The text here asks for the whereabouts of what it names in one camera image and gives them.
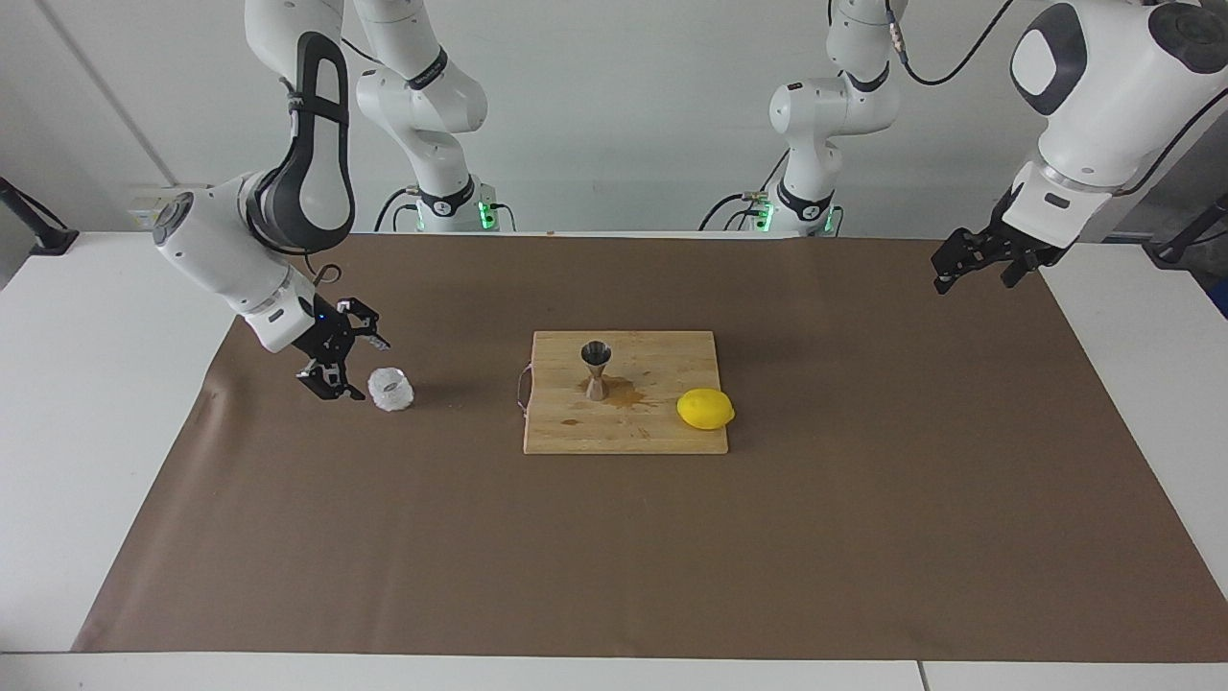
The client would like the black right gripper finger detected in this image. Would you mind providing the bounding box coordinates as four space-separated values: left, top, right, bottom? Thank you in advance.
295 362 349 402
337 297 392 349

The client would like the clear glass cup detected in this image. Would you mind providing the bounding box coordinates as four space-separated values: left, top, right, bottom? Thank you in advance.
367 368 415 414

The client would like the steel double jigger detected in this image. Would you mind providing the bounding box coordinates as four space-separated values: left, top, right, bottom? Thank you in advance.
579 340 615 402

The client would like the black clamp stand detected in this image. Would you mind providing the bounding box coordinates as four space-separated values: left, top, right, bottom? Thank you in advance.
0 178 80 256
1151 192 1228 267

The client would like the dark grey panel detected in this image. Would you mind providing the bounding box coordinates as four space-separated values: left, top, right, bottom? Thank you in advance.
1103 110 1228 243

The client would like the wooden cutting board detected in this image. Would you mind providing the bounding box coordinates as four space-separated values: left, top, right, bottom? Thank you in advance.
516 331 730 456

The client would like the yellow lemon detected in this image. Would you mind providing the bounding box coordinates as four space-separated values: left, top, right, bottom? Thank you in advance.
676 388 737 431

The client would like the brown paper table mat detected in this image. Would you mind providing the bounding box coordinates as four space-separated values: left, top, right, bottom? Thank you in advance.
72 233 1228 663

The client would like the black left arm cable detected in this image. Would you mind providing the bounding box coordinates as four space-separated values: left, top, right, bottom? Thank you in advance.
883 0 1228 198

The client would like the white wall socket strip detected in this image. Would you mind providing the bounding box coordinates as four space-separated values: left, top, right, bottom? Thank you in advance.
130 185 207 231

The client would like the black base cable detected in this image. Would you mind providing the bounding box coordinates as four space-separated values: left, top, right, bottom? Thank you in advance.
698 144 790 232

